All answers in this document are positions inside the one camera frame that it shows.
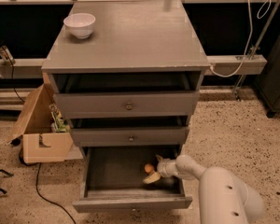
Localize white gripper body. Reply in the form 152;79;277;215
157;159;178;178

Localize orange fruit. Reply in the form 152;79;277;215
144;163;155;174

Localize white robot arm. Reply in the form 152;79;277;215
143;155;264;224

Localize grey bottom drawer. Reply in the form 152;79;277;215
73;145;192;213

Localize grey drawer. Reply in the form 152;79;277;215
54;72;199;119
71;117;189;147
73;145;192;213

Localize grey middle drawer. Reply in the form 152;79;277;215
71;117;189;147

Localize grey wooden drawer cabinet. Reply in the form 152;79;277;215
41;0;211;154

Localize grey top drawer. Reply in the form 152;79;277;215
54;72;199;119

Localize green snack packets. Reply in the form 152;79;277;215
49;104;70;133

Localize open cardboard box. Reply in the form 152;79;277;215
8;73;73;164

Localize dark grey side cabinet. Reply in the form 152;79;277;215
255;35;280;118

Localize white ceramic bowl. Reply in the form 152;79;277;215
63;13;96;39

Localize black floor cable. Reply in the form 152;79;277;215
18;147;77;224

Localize white hanging cable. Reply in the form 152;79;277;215
208;0;273;78

